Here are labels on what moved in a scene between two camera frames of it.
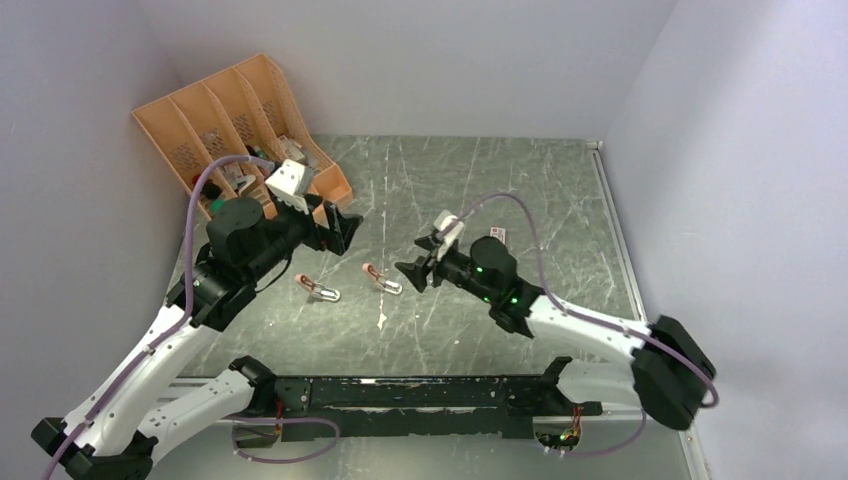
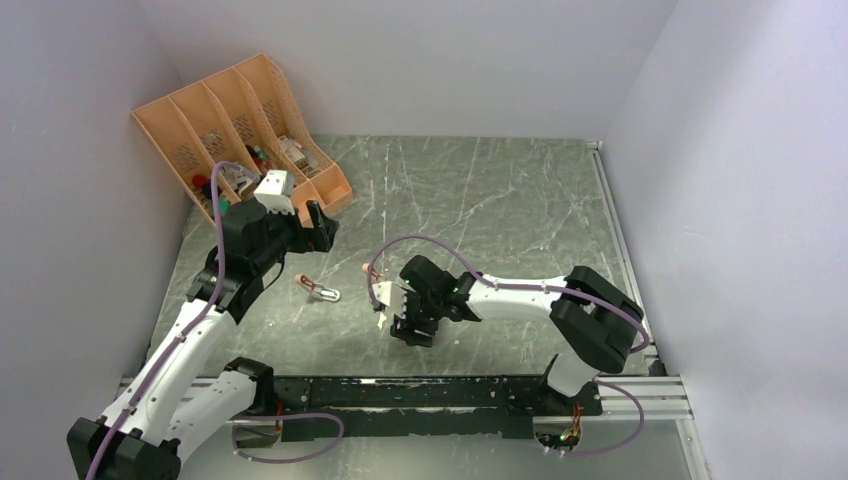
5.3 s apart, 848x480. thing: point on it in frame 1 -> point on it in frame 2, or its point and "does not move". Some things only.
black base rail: [420, 409] does not move
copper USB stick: [390, 287] does not move
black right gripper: [417, 272] -> [405, 328]
